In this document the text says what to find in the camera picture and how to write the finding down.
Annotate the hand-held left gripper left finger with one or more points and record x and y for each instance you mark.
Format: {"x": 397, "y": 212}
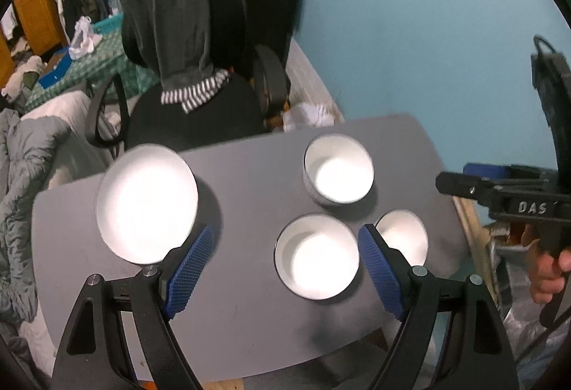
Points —
{"x": 189, "y": 272}

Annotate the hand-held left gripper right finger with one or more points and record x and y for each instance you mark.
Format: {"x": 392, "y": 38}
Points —
{"x": 379, "y": 272}

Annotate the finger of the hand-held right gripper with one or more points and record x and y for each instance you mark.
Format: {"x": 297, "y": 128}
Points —
{"x": 464, "y": 185}
{"x": 486, "y": 170}

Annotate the small white bowl black rim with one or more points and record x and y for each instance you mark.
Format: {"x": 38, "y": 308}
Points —
{"x": 403, "y": 238}

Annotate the large white bowl black rim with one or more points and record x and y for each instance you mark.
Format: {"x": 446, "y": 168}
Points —
{"x": 339, "y": 170}
{"x": 316, "y": 258}

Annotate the white plate black rim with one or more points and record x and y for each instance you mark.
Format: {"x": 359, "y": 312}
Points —
{"x": 147, "y": 202}

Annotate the person's right hand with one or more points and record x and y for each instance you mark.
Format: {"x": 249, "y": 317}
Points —
{"x": 546, "y": 278}

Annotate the cardboard piece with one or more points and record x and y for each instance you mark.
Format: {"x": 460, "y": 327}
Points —
{"x": 475, "y": 229}

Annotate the clear plastic bin bag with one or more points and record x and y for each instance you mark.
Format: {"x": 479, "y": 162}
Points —
{"x": 517, "y": 323}

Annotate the crumpled white bag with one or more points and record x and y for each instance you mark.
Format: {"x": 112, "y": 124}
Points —
{"x": 310, "y": 117}

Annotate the black office chair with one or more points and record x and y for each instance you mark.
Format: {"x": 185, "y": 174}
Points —
{"x": 214, "y": 104}

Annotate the grey quilted duvet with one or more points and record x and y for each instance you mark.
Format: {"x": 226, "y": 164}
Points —
{"x": 22, "y": 202}

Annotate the white pillow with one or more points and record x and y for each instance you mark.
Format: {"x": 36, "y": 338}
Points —
{"x": 67, "y": 122}

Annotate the green checkered cloth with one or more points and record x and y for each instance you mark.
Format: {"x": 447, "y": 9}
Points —
{"x": 111, "y": 60}

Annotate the blue flat box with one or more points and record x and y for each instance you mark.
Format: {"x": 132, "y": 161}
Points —
{"x": 54, "y": 71}

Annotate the grey garment with striped cuffs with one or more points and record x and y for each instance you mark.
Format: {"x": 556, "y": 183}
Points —
{"x": 178, "y": 24}

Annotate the white plastic bag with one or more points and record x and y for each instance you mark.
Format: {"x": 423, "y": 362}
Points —
{"x": 84, "y": 40}

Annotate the beige clothes pile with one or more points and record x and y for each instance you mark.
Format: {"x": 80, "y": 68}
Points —
{"x": 22, "y": 75}

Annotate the teal plastic crate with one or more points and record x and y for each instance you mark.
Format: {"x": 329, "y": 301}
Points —
{"x": 109, "y": 24}

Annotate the wooden louvred wardrobe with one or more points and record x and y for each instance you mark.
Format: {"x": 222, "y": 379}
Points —
{"x": 33, "y": 11}

